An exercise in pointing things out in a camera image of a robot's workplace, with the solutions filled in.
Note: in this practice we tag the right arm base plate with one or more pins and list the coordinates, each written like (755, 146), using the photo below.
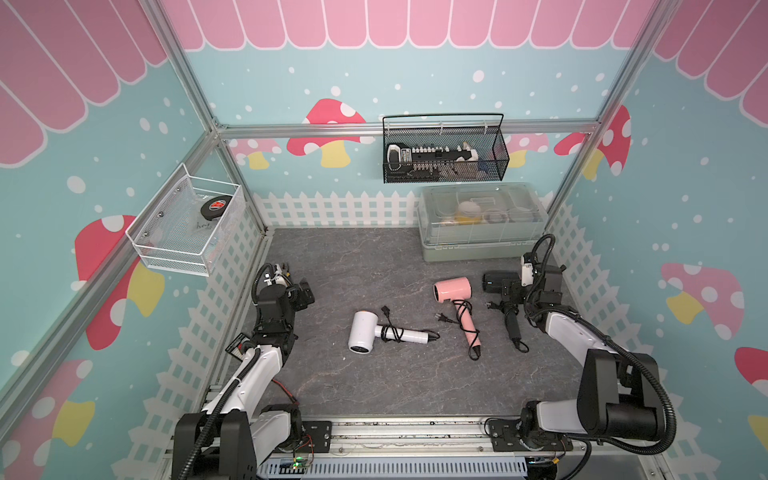
(506, 435)

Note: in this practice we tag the black red tape measure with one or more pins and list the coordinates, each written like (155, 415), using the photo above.
(215, 208)

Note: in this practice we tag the black wire mesh basket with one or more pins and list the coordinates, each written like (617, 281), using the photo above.
(480, 131)

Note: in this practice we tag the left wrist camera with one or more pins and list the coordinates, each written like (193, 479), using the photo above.
(276, 275)

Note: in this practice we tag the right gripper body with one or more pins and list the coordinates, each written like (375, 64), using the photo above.
(529, 297)

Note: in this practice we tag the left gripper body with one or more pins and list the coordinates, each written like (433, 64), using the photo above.
(297, 301)

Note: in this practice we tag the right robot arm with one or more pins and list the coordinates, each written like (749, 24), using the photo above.
(620, 400)

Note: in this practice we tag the black magenta hair dryer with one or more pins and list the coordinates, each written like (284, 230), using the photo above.
(503, 283)

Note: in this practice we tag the green clear-lid storage box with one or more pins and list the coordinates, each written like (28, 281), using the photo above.
(479, 221)

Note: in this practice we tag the white wire mesh basket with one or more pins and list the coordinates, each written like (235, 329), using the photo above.
(171, 235)

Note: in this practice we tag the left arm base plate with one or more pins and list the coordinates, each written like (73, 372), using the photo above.
(314, 437)

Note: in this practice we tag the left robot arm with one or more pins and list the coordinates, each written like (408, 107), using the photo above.
(229, 438)

